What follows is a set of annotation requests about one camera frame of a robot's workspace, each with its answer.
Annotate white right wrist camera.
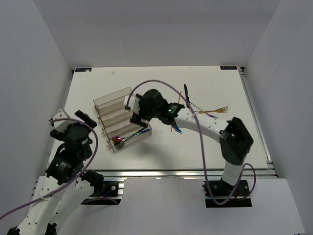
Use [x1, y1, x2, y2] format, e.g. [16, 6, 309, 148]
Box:
[124, 94, 139, 112]

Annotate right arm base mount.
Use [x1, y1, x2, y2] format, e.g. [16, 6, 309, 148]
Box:
[202, 180, 252, 208]

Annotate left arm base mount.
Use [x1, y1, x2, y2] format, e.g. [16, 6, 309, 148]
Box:
[81, 180, 124, 206]

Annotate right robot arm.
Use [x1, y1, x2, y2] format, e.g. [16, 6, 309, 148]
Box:
[124, 89, 254, 195]

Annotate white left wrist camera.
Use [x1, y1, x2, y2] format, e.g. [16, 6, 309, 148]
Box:
[48, 109, 69, 131]

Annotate iridescent rainbow spoon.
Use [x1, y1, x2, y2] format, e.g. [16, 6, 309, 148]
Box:
[112, 129, 151, 143]

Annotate gold fork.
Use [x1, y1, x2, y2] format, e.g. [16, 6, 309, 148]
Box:
[199, 106, 229, 114]

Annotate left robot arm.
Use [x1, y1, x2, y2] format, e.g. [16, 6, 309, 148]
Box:
[8, 110, 104, 235]

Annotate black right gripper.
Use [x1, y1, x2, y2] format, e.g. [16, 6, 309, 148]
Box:
[130, 94, 160, 128]

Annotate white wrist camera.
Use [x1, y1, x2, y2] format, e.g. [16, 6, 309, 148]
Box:
[48, 109, 69, 131]
[124, 94, 139, 112]

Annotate black knife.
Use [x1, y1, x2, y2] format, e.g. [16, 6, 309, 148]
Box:
[183, 84, 190, 108]

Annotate blue serrated knife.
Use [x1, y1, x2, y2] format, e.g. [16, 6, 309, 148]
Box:
[173, 126, 182, 134]

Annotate clear smoked utensil organizer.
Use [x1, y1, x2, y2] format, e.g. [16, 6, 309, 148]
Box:
[93, 87, 152, 152]

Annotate aluminium table frame rail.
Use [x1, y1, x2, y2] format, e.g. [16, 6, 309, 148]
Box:
[45, 66, 279, 179]

